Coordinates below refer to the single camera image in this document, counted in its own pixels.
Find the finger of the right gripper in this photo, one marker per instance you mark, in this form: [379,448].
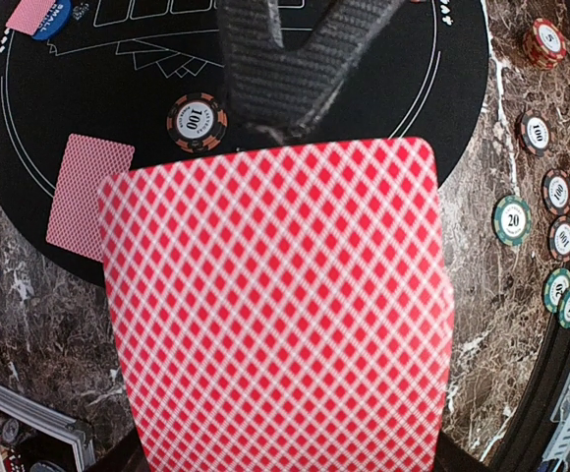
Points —
[283,92]

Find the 100 chips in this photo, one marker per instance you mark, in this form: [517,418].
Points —
[196,122]

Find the dealt card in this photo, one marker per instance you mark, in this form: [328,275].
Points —
[28,15]
[73,219]

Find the red-backed card deck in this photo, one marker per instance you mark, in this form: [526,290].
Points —
[285,309]

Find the blue small blind button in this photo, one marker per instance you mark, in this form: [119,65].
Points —
[54,21]

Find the black orange 100 chip stack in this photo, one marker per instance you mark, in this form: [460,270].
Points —
[534,132]

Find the red 5 chip stack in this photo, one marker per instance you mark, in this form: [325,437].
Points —
[544,44]

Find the black round poker mat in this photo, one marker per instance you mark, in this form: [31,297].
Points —
[116,67]

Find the green 20 chip stack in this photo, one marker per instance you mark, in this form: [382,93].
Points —
[511,220]

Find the clear round dealer puck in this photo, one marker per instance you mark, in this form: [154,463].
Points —
[45,466]

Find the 100 chip on rail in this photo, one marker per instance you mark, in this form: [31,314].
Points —
[559,239]

